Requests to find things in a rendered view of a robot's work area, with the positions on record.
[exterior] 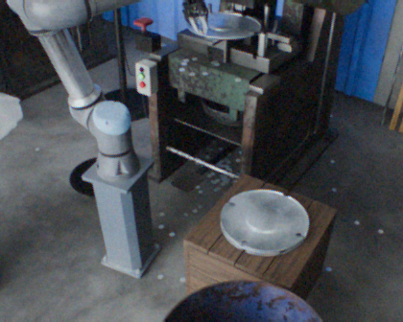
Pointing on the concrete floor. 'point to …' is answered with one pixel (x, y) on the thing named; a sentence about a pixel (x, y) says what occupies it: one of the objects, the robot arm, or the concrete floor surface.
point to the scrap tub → (242, 304)
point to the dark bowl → (82, 178)
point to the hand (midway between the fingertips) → (202, 32)
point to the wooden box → (210, 233)
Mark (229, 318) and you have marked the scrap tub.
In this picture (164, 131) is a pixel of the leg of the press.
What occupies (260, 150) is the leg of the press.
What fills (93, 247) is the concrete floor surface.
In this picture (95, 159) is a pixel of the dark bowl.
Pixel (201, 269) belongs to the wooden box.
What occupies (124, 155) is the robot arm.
